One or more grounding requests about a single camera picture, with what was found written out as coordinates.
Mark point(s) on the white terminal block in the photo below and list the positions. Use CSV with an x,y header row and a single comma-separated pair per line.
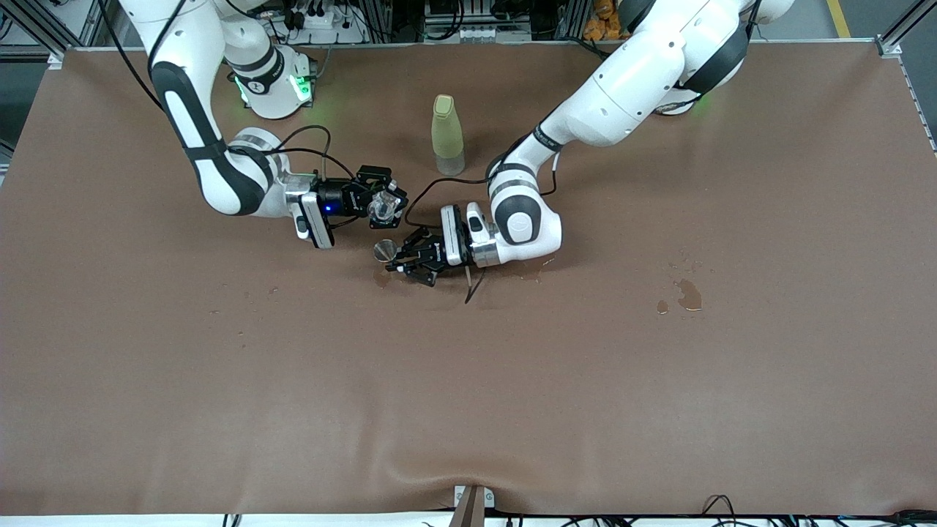
x,y
479,34

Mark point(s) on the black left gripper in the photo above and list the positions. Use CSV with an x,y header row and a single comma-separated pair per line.
x,y
432,253

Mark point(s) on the yellow-green bottle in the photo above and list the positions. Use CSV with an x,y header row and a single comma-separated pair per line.
x,y
446,135

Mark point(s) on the clear glass cup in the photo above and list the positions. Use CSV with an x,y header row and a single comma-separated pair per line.
x,y
382,208

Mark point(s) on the white power strip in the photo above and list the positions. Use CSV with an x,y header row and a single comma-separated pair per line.
x,y
329,20

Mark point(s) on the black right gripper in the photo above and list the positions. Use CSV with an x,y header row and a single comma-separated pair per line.
x,y
342,197

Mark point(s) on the metal table clamp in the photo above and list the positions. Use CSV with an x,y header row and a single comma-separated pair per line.
x,y
472,509

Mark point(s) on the aluminium frame strut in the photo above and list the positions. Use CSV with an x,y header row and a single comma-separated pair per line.
x,y
897,36
55,29

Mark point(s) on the steel jigger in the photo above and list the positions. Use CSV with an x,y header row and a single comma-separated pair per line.
x,y
386,251

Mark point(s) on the orange snack packs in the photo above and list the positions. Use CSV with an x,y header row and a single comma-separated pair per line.
x,y
602,29

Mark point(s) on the brown table mat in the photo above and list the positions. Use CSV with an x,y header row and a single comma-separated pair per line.
x,y
468,410

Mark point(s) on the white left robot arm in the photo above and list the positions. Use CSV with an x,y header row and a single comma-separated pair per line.
x,y
629,88

